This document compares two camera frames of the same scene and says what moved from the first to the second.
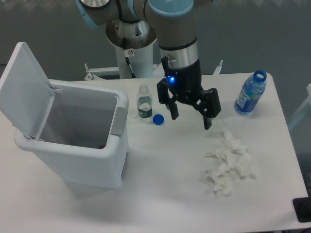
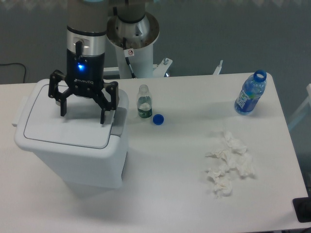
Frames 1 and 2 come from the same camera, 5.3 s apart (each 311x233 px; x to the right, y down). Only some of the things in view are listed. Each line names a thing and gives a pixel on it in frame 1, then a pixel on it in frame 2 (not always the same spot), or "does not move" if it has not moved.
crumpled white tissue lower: (220, 175) does not move
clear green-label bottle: (144, 103) does not move
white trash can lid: (26, 95) to (39, 126)
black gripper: (185, 85) to (84, 77)
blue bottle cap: (158, 119) does not move
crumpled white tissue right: (245, 165) does not move
